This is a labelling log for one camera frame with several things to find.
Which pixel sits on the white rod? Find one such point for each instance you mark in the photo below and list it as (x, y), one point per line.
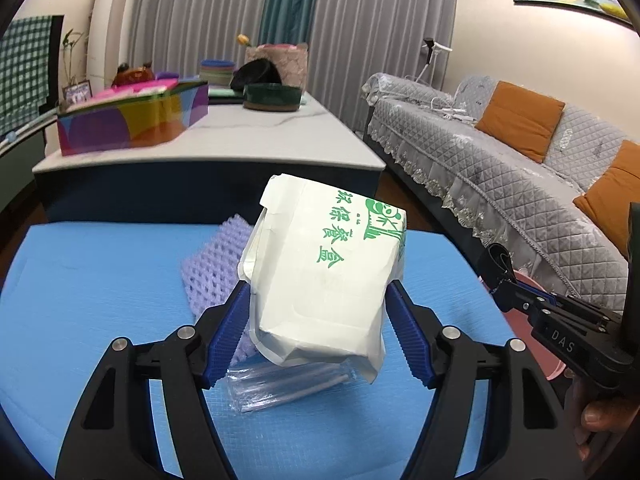
(27, 127)

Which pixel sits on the grey quilted sofa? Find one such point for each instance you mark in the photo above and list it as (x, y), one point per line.
(500, 170)

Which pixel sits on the pale foam fruit net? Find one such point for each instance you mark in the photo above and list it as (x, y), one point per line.
(210, 265)

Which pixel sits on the grey curtain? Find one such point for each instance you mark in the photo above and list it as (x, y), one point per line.
(190, 10)
(380, 25)

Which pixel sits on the orange cushion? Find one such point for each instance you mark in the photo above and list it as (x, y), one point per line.
(520, 117)
(615, 190)

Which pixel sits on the brown teapot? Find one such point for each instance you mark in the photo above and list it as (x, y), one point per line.
(131, 75)

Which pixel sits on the pink quilted basket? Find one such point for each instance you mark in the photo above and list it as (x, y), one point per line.
(292, 67)

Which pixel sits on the person's right hand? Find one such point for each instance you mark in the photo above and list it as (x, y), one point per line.
(597, 417)

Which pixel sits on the black bowl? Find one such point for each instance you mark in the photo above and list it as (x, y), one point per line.
(252, 76)

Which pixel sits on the white standing air conditioner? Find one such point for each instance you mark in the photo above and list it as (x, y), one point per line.
(107, 20)

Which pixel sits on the multicoloured box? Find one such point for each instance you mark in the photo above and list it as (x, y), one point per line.
(125, 125)

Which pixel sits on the green checked cloth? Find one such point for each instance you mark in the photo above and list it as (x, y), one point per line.
(22, 75)

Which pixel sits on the white stand lamp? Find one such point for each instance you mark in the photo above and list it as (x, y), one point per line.
(431, 47)

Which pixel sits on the blue foam mat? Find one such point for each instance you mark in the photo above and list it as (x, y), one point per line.
(100, 285)

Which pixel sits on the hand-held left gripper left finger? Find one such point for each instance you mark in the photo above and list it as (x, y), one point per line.
(227, 340)

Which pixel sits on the green bamboo plant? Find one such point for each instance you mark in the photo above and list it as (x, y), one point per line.
(70, 55)

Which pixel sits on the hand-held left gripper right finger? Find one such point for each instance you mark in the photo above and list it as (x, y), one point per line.
(410, 340)

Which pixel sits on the stack of pastel bowls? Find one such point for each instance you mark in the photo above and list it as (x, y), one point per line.
(217, 72)

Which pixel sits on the yellow flower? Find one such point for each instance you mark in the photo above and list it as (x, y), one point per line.
(243, 39)

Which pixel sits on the dark green bowl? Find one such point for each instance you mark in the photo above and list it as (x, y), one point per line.
(272, 96)

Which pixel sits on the dark blue marble-top table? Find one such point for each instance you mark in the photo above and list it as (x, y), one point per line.
(280, 135)

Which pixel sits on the pink paper sheets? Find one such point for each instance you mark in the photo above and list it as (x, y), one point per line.
(135, 92)

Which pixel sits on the small photo frame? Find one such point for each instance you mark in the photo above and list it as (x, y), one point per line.
(77, 94)

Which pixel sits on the light green placemat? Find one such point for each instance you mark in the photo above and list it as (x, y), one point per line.
(225, 96)

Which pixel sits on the clear plastic packet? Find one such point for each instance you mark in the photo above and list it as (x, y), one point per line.
(280, 385)

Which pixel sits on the teal curtain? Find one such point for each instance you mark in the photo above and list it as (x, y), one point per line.
(287, 0)

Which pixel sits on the pink plastic bin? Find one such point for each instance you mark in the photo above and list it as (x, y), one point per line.
(520, 332)

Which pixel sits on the green cabinet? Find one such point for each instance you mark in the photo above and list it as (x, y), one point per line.
(20, 170)

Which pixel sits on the black television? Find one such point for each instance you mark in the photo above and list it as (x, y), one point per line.
(56, 60)

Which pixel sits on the white paper meal box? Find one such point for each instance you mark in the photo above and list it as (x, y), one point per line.
(320, 285)

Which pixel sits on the purple plastic object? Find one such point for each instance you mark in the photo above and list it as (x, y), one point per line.
(167, 76)

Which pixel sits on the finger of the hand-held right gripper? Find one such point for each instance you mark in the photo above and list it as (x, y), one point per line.
(515, 301)
(500, 265)

